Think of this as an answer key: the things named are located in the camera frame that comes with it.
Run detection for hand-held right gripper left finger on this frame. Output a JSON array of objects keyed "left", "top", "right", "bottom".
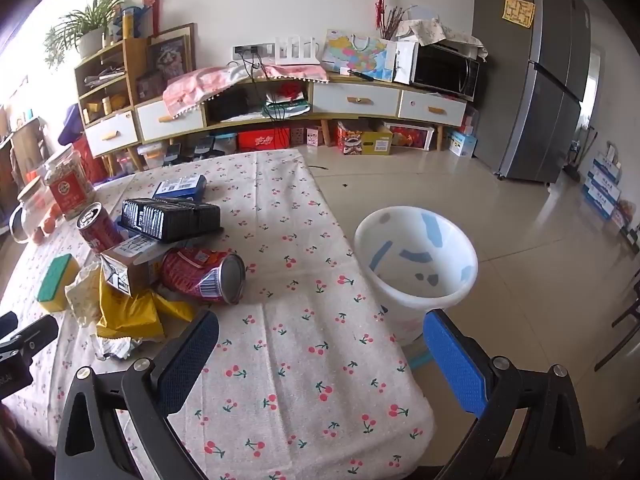
[{"left": 55, "top": 307, "right": 221, "bottom": 480}]

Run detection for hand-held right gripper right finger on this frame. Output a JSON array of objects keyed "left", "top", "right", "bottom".
[{"left": 422, "top": 308, "right": 588, "bottom": 480}]

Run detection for green and yellow sponge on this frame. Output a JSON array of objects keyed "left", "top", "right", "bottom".
[{"left": 36, "top": 253, "right": 81, "bottom": 312}]

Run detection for white wrapper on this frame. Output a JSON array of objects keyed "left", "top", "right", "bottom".
[{"left": 65, "top": 262, "right": 106, "bottom": 328}]

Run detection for yellow wrapper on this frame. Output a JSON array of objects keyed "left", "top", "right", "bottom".
[{"left": 96, "top": 272, "right": 198, "bottom": 339}]

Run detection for silver wrapper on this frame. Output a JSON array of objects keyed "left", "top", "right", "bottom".
[{"left": 92, "top": 335, "right": 143, "bottom": 362}]

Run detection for crushed red can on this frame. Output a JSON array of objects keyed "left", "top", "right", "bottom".
[{"left": 160, "top": 247, "right": 247, "bottom": 306}]

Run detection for brown paper carton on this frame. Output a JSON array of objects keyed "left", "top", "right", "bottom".
[{"left": 100, "top": 236, "right": 171, "bottom": 297}]

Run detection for red soda can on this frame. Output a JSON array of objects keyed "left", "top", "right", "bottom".
[{"left": 76, "top": 202, "right": 123, "bottom": 256}]

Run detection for black plastic tray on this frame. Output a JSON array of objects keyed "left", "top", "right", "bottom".
[{"left": 119, "top": 197, "right": 223, "bottom": 243}]

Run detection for white plastic bin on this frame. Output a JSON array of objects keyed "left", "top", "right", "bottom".
[{"left": 354, "top": 205, "right": 479, "bottom": 346}]

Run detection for blue box with white label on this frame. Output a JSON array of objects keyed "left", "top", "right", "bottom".
[{"left": 151, "top": 175, "right": 207, "bottom": 201}]

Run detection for glass pitcher with cork lid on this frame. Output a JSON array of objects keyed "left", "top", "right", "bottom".
[{"left": 9, "top": 176, "right": 53, "bottom": 246}]

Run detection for clear jar with red label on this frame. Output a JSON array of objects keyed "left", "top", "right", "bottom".
[{"left": 41, "top": 147, "right": 97, "bottom": 221}]

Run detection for black chair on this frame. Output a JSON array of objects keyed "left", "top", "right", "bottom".
[{"left": 595, "top": 265, "right": 640, "bottom": 371}]

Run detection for red bag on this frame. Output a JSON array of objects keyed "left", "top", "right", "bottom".
[{"left": 75, "top": 135, "right": 108, "bottom": 181}]

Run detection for clear plastic storage container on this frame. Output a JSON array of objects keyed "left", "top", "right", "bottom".
[{"left": 137, "top": 141, "right": 168, "bottom": 168}]

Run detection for purple plastic item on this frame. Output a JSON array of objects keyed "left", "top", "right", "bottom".
[{"left": 57, "top": 104, "right": 86, "bottom": 148}]

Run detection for wooden shelf unit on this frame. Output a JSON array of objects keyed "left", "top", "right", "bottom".
[{"left": 74, "top": 36, "right": 153, "bottom": 176}]

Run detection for blue and white box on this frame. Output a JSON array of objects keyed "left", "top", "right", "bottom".
[{"left": 446, "top": 127, "right": 478, "bottom": 157}]

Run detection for red flat box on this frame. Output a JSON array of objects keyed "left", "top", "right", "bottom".
[{"left": 236, "top": 129, "right": 292, "bottom": 152}]

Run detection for red and white box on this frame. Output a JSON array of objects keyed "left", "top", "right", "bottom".
[{"left": 385, "top": 122, "right": 436, "bottom": 152}]

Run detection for stack of blue white cartons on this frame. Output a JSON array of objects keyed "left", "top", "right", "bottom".
[{"left": 582, "top": 145, "right": 623, "bottom": 221}]

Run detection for yellow printed cardboard box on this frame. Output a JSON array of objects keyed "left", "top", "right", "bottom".
[{"left": 336, "top": 121, "right": 394, "bottom": 156}]

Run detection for black set-top device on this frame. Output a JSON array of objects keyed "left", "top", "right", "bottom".
[{"left": 206, "top": 87, "right": 261, "bottom": 122}]

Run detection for grey fridge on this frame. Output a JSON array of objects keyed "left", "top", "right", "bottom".
[{"left": 472, "top": 0, "right": 593, "bottom": 184}]

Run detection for white green folded bag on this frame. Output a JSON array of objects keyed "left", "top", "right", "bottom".
[{"left": 262, "top": 82, "right": 313, "bottom": 121}]

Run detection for pink cloth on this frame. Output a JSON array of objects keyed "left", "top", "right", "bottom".
[{"left": 162, "top": 64, "right": 331, "bottom": 120}]

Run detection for wood and white tv cabinet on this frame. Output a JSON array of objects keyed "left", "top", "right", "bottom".
[{"left": 135, "top": 72, "right": 468, "bottom": 171}]

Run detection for potted green plant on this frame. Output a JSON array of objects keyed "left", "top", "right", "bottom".
[{"left": 44, "top": 0, "right": 138, "bottom": 68}]

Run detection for black microwave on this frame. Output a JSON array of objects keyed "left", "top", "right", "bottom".
[{"left": 410, "top": 42, "right": 482, "bottom": 102}]

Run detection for framed picture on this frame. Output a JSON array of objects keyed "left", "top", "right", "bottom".
[{"left": 146, "top": 22, "right": 197, "bottom": 88}]

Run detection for grey power strip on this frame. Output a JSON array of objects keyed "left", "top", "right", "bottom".
[{"left": 231, "top": 42, "right": 276, "bottom": 60}]

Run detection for white rack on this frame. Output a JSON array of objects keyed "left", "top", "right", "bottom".
[{"left": 272, "top": 35, "right": 322, "bottom": 67}]

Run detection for colourful map bag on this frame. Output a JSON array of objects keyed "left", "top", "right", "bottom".
[{"left": 320, "top": 29, "right": 401, "bottom": 83}]

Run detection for floral cloth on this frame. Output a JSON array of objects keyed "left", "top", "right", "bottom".
[{"left": 395, "top": 19, "right": 488, "bottom": 58}]

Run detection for dried branches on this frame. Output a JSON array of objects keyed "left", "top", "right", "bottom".
[{"left": 380, "top": 5, "right": 416, "bottom": 41}]

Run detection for yellow paper note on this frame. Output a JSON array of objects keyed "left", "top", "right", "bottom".
[{"left": 502, "top": 0, "right": 536, "bottom": 28}]

